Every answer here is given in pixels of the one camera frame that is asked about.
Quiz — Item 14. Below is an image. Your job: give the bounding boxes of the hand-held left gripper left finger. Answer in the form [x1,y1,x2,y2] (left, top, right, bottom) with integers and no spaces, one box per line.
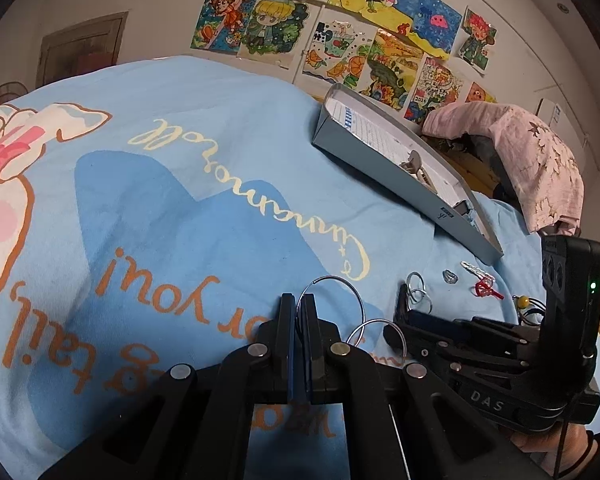
[40,293,299,480]

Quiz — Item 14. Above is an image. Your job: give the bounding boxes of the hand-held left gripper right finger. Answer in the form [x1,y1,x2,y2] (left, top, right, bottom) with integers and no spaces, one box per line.
[301,294,547,480]

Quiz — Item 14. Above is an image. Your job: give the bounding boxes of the pink floral cloth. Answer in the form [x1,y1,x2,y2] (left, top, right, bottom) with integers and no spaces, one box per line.
[422,102,586,235]

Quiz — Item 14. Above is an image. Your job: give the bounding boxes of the beige belt buckle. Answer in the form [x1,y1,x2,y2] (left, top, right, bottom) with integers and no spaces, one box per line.
[399,150,431,191]

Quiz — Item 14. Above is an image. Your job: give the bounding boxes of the person's right hand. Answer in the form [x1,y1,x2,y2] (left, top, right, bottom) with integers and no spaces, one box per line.
[509,422,590,479]

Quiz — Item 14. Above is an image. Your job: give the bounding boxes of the wire fan guard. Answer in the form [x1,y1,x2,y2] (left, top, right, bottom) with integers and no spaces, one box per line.
[0,81,27,106]

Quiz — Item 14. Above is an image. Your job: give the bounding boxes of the brown wall cupboard door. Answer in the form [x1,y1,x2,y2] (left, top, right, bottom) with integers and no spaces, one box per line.
[39,11,130,88]

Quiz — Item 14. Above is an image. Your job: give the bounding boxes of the grey cardboard tray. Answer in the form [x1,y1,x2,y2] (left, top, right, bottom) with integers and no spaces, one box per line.
[312,81,504,267]

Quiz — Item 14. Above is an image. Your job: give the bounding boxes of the blue printed blanket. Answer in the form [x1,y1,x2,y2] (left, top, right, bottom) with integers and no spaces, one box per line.
[0,55,600,480]

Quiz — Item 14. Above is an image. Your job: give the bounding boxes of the silver hair clip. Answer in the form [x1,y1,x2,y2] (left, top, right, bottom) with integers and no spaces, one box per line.
[460,260,496,281]

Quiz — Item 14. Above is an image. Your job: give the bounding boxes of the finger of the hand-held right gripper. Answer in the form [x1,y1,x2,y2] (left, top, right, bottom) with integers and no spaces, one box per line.
[395,283,536,391]
[409,309,544,347]

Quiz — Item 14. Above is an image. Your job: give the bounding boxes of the wooden bunk frame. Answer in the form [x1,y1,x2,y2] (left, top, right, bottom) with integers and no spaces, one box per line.
[447,152,501,199]

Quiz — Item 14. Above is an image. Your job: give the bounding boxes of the yellow bead cord ornament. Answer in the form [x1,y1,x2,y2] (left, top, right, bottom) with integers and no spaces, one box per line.
[511,295,549,326]

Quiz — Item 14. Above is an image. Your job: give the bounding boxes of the group of colourful wall drawings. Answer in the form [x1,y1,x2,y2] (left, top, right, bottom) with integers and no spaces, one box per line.
[190,0,499,126]

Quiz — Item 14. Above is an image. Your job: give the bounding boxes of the small linked silver rings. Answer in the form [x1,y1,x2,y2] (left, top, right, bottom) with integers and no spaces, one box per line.
[406,271,434,311]

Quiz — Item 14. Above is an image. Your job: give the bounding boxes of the large silver hoop earring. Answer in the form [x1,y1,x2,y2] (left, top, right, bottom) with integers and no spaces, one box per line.
[300,274,365,343]
[345,318,407,361]

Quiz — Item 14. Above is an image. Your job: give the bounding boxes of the blue-grey small clasp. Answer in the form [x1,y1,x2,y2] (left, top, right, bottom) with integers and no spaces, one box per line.
[452,200,481,228]

